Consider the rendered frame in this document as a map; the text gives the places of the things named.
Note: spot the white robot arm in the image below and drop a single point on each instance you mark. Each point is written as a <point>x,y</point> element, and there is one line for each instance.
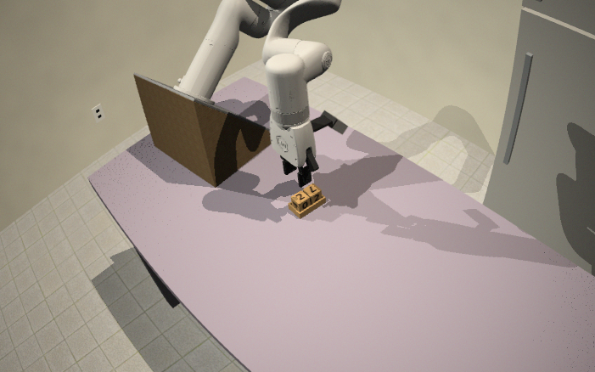
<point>296,62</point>

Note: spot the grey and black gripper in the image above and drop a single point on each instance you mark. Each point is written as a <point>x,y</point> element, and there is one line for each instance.
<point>296,145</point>

